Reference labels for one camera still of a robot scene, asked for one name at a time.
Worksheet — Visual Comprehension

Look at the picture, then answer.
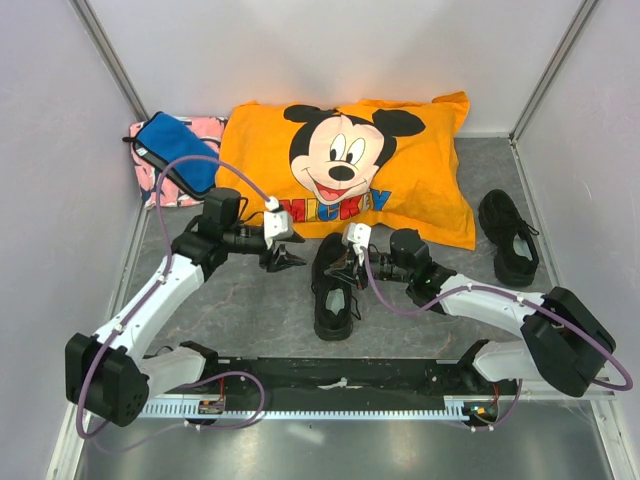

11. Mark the black shoe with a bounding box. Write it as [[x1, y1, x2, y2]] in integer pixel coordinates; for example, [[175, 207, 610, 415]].
[[311, 232, 360, 341], [478, 189, 540, 287]]

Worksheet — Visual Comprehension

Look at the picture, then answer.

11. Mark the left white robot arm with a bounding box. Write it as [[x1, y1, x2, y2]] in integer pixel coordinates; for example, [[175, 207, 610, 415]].
[[65, 188, 305, 427]]

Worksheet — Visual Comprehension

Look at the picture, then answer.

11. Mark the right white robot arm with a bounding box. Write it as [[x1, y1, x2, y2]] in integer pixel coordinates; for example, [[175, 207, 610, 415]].
[[325, 223, 616, 397]]

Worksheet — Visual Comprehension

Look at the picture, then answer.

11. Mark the orange Mickey Mouse pillow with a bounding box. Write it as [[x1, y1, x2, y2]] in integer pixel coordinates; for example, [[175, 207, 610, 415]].
[[216, 92, 476, 250]]

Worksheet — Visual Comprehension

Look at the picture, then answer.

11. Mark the pink patterned cloth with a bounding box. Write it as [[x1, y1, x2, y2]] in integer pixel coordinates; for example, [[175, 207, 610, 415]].
[[128, 115, 229, 209]]

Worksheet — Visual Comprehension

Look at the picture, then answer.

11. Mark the blue cloth pouch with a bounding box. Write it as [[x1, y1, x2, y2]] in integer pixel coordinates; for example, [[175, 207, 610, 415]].
[[122, 110, 221, 201]]

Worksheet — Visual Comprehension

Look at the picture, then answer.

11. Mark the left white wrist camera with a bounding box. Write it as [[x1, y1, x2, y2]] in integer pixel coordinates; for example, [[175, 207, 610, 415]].
[[263, 196, 294, 249]]

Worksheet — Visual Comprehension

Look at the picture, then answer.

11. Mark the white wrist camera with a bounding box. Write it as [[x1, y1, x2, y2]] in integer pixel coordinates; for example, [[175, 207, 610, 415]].
[[342, 223, 372, 262], [263, 196, 294, 249]]

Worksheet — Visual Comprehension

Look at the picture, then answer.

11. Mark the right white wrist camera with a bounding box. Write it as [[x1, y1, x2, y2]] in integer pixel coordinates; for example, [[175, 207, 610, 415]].
[[342, 223, 372, 262]]

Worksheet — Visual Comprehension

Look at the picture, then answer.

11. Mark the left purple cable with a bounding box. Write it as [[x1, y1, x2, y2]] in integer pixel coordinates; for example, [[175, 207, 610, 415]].
[[76, 154, 279, 454]]

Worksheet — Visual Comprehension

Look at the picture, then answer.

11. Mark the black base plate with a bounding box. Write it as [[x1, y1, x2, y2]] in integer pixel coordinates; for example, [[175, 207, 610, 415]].
[[202, 357, 517, 412]]

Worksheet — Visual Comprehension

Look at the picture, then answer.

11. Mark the slotted grey cable duct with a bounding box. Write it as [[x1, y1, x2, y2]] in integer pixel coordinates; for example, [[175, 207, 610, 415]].
[[139, 395, 498, 422]]

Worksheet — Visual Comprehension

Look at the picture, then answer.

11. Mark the aluminium rail at right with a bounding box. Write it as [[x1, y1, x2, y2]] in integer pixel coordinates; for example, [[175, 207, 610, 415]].
[[520, 381, 615, 401]]

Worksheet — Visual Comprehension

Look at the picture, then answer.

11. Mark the left aluminium frame post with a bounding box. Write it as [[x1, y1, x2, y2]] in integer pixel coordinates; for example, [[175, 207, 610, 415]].
[[69, 0, 150, 121]]

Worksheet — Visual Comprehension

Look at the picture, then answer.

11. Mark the aluminium frame post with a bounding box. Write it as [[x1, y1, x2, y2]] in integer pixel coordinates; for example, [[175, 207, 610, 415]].
[[69, 0, 150, 121], [509, 0, 600, 145]]

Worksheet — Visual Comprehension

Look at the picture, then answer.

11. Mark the right aluminium frame post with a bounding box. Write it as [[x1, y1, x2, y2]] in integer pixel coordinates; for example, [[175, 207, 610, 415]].
[[509, 0, 600, 145]]

